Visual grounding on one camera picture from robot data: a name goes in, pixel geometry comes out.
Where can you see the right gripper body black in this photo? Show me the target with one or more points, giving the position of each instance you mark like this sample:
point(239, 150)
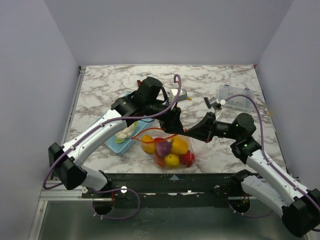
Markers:
point(209, 127)

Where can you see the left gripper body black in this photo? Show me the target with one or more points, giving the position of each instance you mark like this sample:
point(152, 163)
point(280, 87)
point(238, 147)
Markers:
point(166, 117)

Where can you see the red bell pepper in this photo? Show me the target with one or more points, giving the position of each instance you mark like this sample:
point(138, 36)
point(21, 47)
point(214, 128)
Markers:
point(159, 140)

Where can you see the yellow bell pepper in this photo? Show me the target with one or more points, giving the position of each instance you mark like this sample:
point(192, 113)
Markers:
point(178, 146)

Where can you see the purple onion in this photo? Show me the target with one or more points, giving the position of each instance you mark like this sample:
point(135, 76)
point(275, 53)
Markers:
point(163, 148)

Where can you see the clear zip bag orange zipper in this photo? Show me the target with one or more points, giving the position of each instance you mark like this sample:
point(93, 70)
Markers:
point(158, 132)

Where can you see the blue plastic basket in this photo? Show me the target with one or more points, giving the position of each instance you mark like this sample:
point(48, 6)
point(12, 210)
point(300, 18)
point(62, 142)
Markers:
point(121, 148)

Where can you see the yellow orange fruit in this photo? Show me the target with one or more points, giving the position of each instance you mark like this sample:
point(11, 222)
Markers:
point(148, 145)

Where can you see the red apple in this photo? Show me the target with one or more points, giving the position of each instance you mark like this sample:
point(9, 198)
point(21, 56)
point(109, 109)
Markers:
point(187, 159)

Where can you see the yellow lemon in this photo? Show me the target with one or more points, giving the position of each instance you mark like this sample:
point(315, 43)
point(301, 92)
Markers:
point(172, 161)

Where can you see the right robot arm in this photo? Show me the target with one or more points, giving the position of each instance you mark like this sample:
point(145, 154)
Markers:
point(296, 205)

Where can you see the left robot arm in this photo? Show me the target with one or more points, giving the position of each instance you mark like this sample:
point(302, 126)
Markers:
point(149, 101)

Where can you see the clear plastic parts box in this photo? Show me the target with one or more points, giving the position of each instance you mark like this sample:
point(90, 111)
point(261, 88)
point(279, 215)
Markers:
point(238, 103)

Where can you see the white green cauliflower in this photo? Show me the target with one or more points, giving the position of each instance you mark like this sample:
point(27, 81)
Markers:
point(126, 133)

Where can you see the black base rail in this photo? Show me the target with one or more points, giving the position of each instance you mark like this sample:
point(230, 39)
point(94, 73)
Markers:
point(169, 190)

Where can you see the aluminium frame rail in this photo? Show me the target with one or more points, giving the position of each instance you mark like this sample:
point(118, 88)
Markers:
point(59, 193)

